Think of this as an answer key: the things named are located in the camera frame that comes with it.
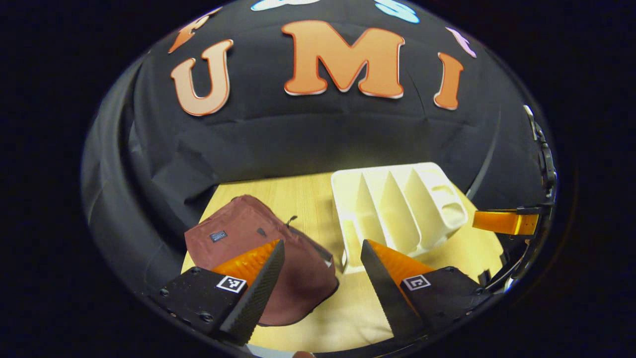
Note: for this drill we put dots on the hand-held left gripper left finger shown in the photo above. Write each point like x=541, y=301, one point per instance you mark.
x=261, y=293

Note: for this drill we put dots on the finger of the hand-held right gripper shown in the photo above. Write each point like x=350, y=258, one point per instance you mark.
x=497, y=221

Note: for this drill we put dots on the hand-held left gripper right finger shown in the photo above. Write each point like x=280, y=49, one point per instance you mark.
x=385, y=293

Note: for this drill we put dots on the maroon schoolbag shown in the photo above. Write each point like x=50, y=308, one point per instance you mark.
x=238, y=223

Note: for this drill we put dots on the white bookshelf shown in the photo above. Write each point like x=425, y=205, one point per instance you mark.
x=387, y=209

